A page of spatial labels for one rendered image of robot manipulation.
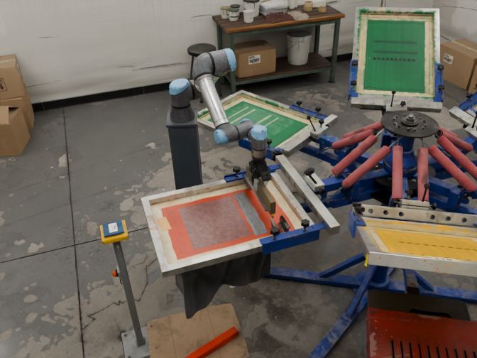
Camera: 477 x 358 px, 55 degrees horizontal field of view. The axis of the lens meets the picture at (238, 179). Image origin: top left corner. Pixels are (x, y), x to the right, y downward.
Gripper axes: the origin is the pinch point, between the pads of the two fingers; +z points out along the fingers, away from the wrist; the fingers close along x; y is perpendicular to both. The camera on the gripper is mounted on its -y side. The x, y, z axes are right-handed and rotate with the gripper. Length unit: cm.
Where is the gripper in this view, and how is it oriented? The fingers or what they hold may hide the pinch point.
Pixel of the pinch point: (260, 189)
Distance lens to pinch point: 239.2
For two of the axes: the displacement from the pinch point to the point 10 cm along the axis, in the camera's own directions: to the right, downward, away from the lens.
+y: -3.3, -5.5, 7.7
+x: -9.4, 2.1, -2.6
